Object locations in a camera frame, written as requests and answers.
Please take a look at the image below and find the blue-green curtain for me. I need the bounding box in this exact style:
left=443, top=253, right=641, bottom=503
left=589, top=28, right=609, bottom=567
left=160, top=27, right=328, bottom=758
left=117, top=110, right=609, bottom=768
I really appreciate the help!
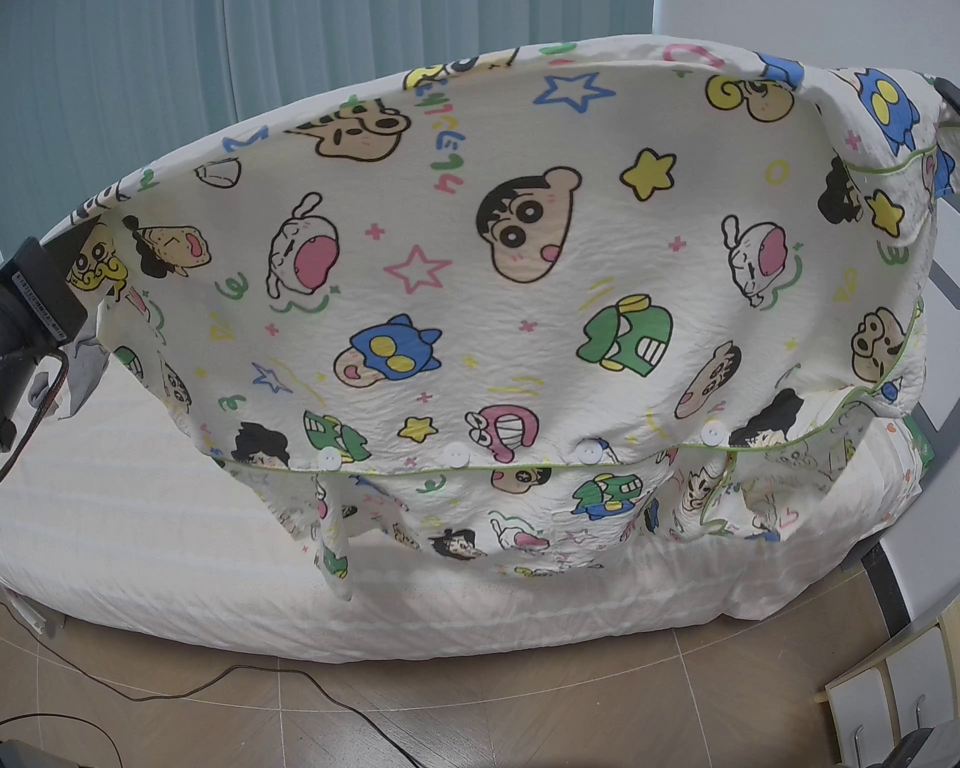
left=0, top=0, right=655, bottom=252

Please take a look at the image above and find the white printed pyjama top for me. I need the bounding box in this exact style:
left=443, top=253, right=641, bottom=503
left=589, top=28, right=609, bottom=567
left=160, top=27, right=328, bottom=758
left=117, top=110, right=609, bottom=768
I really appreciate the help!
left=63, top=30, right=960, bottom=601

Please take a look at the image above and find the black cable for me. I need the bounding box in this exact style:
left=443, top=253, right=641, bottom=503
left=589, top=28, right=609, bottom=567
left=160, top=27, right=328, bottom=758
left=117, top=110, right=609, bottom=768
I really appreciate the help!
left=0, top=585, right=417, bottom=768

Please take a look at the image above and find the bed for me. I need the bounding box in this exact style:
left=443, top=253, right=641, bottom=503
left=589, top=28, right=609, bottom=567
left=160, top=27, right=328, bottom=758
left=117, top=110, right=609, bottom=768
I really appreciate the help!
left=0, top=45, right=960, bottom=669

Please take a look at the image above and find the grey bedside table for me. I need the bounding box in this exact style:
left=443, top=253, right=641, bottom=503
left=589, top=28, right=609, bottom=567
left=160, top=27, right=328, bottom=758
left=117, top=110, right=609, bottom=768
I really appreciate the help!
left=813, top=600, right=960, bottom=768

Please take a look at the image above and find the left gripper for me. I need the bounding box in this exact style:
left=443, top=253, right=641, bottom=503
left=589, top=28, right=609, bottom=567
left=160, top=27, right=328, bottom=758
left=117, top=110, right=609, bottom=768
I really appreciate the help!
left=0, top=238, right=87, bottom=354

